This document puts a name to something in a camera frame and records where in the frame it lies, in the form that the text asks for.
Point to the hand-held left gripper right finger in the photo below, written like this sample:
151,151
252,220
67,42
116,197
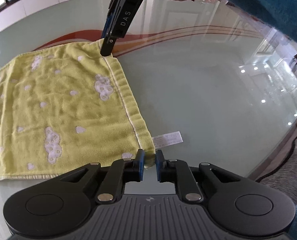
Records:
159,166

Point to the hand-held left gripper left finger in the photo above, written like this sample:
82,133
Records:
140,166

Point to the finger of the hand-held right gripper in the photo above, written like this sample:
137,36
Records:
107,46

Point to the yellow cloud-print towel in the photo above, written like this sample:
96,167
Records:
63,105

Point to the person's right forearm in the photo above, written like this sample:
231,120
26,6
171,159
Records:
263,2

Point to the white sideboard cabinet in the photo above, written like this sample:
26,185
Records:
26,7

